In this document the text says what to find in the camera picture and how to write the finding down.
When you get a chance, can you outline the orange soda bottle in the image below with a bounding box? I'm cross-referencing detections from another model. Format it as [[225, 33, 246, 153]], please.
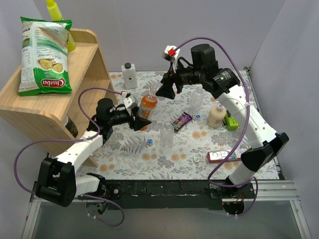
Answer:
[[138, 88, 158, 120]]

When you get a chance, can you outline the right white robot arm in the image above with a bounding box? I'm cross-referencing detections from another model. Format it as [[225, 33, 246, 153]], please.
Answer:
[[156, 44, 289, 198]]

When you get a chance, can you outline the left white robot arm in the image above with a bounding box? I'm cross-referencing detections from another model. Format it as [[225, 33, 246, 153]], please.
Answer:
[[35, 96, 151, 207]]

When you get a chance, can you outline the clear bottle far right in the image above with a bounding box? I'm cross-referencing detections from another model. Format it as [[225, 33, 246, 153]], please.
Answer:
[[187, 87, 204, 118]]

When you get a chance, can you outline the clear bottle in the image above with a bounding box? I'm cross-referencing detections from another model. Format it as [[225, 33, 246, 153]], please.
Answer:
[[160, 121, 174, 149], [187, 87, 204, 118]]

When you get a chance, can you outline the clear bottle near centre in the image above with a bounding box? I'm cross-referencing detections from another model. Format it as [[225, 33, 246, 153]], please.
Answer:
[[160, 121, 174, 149]]

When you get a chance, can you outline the white square bottle black cap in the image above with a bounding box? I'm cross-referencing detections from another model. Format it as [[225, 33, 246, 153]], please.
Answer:
[[121, 62, 138, 90]]

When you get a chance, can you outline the cream lotion pump bottle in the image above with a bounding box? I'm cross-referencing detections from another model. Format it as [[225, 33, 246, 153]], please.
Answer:
[[207, 103, 226, 128]]

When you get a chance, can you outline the yellow spray bottle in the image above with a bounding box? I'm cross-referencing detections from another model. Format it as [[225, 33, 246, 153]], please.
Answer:
[[45, 0, 76, 52]]

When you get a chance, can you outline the purple candy bar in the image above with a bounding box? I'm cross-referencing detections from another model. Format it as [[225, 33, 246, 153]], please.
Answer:
[[172, 112, 192, 132]]

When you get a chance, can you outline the dark jar under shelf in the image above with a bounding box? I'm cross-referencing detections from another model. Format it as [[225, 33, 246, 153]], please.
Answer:
[[62, 115, 78, 138]]

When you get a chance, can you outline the floral table mat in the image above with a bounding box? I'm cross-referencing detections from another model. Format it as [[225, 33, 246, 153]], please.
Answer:
[[47, 69, 280, 180]]

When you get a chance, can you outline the green small box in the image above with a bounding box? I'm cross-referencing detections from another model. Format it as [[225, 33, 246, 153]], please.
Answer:
[[223, 110, 239, 131]]

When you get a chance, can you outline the wooden shelf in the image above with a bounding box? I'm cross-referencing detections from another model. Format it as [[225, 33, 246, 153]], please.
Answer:
[[0, 28, 120, 168]]

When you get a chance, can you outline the red white toothpaste box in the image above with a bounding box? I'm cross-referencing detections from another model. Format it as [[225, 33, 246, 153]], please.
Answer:
[[206, 150, 241, 163]]

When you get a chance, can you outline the green chips bag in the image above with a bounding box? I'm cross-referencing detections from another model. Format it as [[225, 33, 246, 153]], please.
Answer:
[[18, 17, 72, 96]]

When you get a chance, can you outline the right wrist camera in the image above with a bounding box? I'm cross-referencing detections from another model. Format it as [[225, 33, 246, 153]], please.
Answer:
[[161, 45, 180, 63]]

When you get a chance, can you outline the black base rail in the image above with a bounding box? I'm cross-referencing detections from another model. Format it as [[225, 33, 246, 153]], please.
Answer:
[[82, 178, 257, 212]]

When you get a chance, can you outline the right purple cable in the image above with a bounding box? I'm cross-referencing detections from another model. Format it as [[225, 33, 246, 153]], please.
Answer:
[[174, 37, 259, 217]]

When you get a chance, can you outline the purple cable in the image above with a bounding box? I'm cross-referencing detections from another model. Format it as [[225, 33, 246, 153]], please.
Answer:
[[13, 87, 125, 227], [174, 37, 259, 217]]

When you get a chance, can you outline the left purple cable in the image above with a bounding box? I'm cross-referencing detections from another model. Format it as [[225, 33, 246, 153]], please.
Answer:
[[13, 87, 125, 227]]

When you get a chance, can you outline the aluminium frame rail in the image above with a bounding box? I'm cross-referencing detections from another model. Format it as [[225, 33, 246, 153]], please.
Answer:
[[245, 180, 312, 239]]

